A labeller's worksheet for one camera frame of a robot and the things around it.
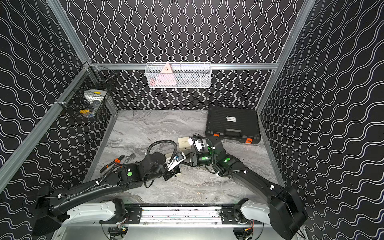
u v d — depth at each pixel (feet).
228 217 2.40
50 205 1.33
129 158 3.11
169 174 2.06
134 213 2.46
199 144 2.30
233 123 3.46
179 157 1.95
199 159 2.17
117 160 3.03
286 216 1.33
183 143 3.41
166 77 2.99
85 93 2.62
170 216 2.51
